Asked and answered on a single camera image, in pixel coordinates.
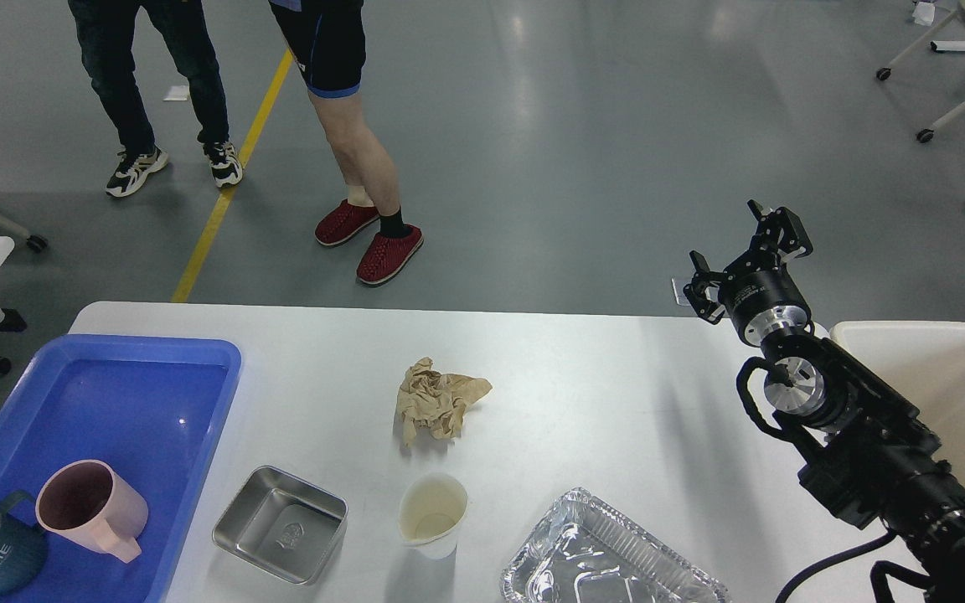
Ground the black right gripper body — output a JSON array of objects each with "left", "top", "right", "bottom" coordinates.
[{"left": 719, "top": 267, "right": 812, "bottom": 348}]

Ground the blue plastic bin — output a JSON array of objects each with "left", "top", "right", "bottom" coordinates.
[{"left": 0, "top": 335, "right": 241, "bottom": 602}]

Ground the square stainless steel tray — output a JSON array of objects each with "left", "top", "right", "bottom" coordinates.
[{"left": 212, "top": 466, "right": 348, "bottom": 585}]

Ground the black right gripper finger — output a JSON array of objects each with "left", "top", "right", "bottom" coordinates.
[
  {"left": 742, "top": 199, "right": 814, "bottom": 272},
  {"left": 683, "top": 250, "right": 726, "bottom": 325}
]

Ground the beige plastic bin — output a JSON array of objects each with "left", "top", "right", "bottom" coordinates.
[{"left": 828, "top": 321, "right": 965, "bottom": 486}]

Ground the aluminium foil tray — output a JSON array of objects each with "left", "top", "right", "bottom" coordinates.
[{"left": 499, "top": 487, "right": 731, "bottom": 602}]

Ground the crumpled brown paper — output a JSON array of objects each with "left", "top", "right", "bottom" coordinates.
[{"left": 395, "top": 358, "right": 493, "bottom": 447}]

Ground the clear floor plate left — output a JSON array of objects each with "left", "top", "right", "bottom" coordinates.
[{"left": 671, "top": 278, "right": 692, "bottom": 307}]

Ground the person in black shorts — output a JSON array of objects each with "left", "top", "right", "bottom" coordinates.
[{"left": 269, "top": 1, "right": 424, "bottom": 286}]

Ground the pink mug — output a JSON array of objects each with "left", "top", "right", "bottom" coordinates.
[{"left": 35, "top": 459, "right": 149, "bottom": 564}]

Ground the person in dark jeans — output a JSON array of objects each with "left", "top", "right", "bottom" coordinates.
[{"left": 68, "top": 0, "right": 244, "bottom": 198}]

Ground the white paper cup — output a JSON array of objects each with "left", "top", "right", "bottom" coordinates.
[{"left": 397, "top": 472, "right": 470, "bottom": 560}]

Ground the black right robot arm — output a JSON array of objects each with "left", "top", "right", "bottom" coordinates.
[{"left": 683, "top": 201, "right": 965, "bottom": 602}]

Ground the white paper scrap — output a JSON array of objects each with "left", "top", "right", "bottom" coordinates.
[{"left": 163, "top": 85, "right": 190, "bottom": 102}]

